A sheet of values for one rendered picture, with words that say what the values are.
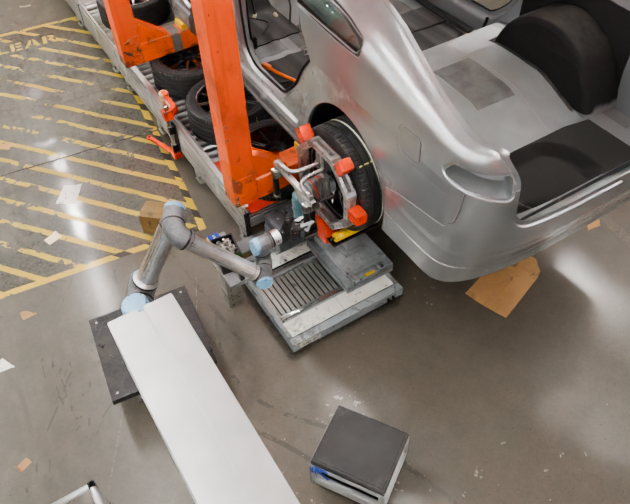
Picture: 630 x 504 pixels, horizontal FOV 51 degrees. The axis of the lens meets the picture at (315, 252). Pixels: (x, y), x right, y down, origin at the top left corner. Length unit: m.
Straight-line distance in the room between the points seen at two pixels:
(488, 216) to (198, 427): 2.48
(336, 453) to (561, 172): 2.04
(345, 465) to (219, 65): 2.13
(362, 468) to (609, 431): 1.48
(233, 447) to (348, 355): 3.42
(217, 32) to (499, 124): 1.76
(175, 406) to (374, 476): 2.68
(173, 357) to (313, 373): 3.29
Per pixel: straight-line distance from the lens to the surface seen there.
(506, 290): 4.49
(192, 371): 0.72
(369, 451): 3.40
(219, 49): 3.54
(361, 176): 3.55
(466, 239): 3.16
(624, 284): 4.78
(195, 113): 5.06
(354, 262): 4.22
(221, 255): 3.39
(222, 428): 0.68
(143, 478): 3.85
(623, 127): 4.46
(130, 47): 5.61
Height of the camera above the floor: 3.42
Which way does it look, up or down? 48 degrees down
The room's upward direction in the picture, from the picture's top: 3 degrees counter-clockwise
